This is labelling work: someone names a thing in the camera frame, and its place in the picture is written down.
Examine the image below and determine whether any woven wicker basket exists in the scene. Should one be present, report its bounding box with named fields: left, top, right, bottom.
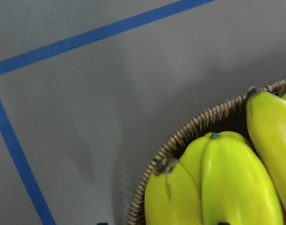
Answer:
left=127, top=79, right=286, bottom=225

